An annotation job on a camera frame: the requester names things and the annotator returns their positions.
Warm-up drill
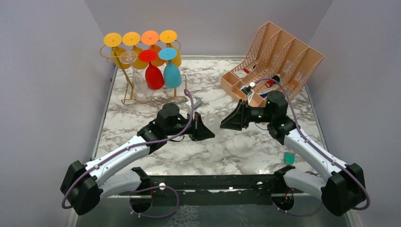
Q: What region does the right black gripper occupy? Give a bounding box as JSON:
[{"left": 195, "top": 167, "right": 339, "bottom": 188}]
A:
[{"left": 221, "top": 99, "right": 274, "bottom": 131}]

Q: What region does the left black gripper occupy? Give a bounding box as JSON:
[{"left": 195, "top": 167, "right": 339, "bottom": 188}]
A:
[{"left": 166, "top": 112, "right": 215, "bottom": 142}]

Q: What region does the clear wine glass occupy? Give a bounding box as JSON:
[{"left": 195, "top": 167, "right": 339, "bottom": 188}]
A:
[
  {"left": 119, "top": 51, "right": 145, "bottom": 104},
  {"left": 202, "top": 113, "right": 221, "bottom": 131}
]

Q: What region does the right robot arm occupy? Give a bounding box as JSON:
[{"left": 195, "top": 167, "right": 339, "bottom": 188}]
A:
[{"left": 220, "top": 91, "right": 370, "bottom": 216}]

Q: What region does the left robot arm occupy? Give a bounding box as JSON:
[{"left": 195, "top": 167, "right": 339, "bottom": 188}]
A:
[{"left": 60, "top": 103, "right": 215, "bottom": 215}]

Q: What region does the blue wine glass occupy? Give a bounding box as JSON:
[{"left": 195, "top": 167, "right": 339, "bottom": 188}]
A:
[{"left": 158, "top": 47, "right": 182, "bottom": 89}]

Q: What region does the red wine glass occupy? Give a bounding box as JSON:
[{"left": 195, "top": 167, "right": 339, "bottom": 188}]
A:
[{"left": 139, "top": 50, "right": 165, "bottom": 90}]

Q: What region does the yellow wine glass right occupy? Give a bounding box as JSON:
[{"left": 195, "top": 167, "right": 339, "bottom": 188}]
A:
[{"left": 158, "top": 30, "right": 182, "bottom": 67}]

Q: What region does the orange wine glass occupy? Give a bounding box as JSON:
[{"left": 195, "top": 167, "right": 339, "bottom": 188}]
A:
[{"left": 141, "top": 30, "right": 165, "bottom": 67}]

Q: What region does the green small block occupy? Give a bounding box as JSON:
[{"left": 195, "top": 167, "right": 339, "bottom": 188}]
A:
[{"left": 283, "top": 152, "right": 296, "bottom": 165}]

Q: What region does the peach plastic file organizer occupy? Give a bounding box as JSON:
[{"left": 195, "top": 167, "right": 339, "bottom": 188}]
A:
[{"left": 220, "top": 22, "right": 324, "bottom": 107}]

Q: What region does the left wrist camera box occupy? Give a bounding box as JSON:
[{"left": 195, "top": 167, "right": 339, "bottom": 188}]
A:
[{"left": 185, "top": 97, "right": 203, "bottom": 111}]

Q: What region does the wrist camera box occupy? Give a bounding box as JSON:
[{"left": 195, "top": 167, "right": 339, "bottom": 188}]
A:
[
  {"left": 240, "top": 82, "right": 256, "bottom": 105},
  {"left": 185, "top": 97, "right": 203, "bottom": 111}
]

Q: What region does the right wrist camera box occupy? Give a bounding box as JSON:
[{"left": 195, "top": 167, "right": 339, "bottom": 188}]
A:
[{"left": 240, "top": 82, "right": 256, "bottom": 105}]

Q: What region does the gold wire glass rack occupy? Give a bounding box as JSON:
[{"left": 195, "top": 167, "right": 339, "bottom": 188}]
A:
[{"left": 99, "top": 45, "right": 185, "bottom": 104}]

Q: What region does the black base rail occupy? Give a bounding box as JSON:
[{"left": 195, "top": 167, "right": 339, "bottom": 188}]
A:
[{"left": 120, "top": 171, "right": 299, "bottom": 207}]

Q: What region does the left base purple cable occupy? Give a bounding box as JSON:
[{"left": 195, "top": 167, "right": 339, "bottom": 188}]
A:
[{"left": 129, "top": 185, "right": 180, "bottom": 219}]

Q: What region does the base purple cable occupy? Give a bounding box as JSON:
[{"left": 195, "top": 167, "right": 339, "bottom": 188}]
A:
[
  {"left": 129, "top": 185, "right": 180, "bottom": 219},
  {"left": 270, "top": 188, "right": 325, "bottom": 218}
]

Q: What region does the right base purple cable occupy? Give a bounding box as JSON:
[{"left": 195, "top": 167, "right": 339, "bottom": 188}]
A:
[{"left": 270, "top": 188, "right": 325, "bottom": 218}]

